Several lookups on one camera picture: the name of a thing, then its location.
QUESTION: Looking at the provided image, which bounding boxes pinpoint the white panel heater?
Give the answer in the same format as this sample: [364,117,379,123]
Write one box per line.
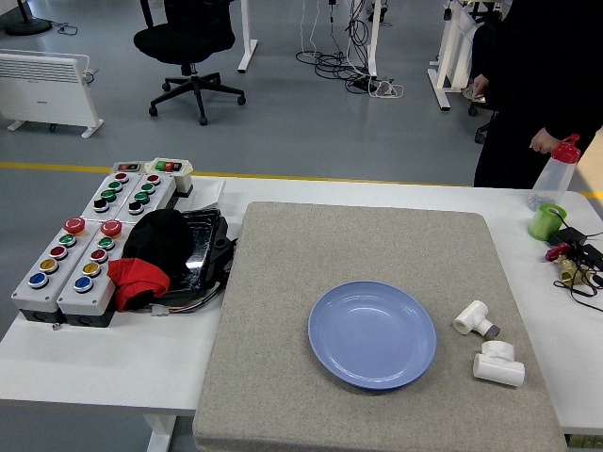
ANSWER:
[0,49,105,139]

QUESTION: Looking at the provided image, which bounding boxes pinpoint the black round stand base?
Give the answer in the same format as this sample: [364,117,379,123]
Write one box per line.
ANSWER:
[4,0,53,37]

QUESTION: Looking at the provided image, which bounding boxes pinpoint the clear bottle red cap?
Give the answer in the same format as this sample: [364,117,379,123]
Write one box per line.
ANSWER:
[526,134,581,213]

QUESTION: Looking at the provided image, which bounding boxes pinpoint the white desk frame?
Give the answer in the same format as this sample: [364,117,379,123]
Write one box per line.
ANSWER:
[427,0,484,112]

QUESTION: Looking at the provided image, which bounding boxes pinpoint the green tape roll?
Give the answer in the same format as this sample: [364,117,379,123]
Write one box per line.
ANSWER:
[527,202,568,241]

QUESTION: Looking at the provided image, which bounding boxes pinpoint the grey-brown table mat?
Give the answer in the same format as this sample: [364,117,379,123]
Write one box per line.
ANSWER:
[191,201,569,452]

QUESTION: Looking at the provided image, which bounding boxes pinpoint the black cloth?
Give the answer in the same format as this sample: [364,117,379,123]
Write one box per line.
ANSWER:
[121,209,195,283]

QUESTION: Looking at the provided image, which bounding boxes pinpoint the white paper sheet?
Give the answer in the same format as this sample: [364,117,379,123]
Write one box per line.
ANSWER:
[187,180,227,212]

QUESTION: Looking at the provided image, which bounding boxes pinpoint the tangled floor cables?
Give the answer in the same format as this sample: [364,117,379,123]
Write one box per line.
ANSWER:
[295,0,406,100]

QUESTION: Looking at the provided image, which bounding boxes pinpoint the brass valve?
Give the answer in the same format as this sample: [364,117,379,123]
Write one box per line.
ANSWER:
[558,258,591,286]

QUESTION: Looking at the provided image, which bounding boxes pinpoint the cream switch box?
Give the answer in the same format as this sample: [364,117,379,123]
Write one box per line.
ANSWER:
[142,156,195,198]

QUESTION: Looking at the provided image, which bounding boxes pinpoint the thin black cable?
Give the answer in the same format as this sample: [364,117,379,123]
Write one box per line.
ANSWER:
[553,206,603,313]

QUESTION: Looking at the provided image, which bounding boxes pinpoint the red cloth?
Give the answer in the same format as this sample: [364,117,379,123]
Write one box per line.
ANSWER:
[106,257,171,313]

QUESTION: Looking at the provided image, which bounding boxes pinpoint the glossy black tray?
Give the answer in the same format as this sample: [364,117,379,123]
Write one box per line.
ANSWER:
[153,209,239,303]

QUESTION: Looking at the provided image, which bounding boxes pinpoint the white plastic pipe tee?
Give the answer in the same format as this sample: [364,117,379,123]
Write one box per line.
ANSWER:
[472,340,526,388]

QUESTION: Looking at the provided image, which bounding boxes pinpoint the blue round plate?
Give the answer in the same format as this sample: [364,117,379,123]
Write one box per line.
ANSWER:
[307,281,438,391]

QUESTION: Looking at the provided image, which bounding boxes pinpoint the grey box five coloured buttons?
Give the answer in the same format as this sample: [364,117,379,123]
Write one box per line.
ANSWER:
[10,217,90,324]
[56,219,127,329]

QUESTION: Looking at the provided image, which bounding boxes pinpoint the white table leg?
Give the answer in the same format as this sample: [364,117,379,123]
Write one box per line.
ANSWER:
[143,413,176,452]

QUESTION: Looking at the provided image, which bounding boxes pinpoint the coloured wire bundle white plug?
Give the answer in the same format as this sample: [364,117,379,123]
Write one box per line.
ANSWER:
[150,294,222,318]

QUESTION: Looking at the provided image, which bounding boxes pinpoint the black rectangular box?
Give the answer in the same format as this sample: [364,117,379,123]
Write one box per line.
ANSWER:
[572,244,603,272]

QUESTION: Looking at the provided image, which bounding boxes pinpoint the standing person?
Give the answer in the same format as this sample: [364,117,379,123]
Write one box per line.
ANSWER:
[472,0,603,189]

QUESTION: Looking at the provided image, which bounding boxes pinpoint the white desk leg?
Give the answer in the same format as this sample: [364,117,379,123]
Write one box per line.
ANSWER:
[365,0,382,78]
[236,0,259,73]

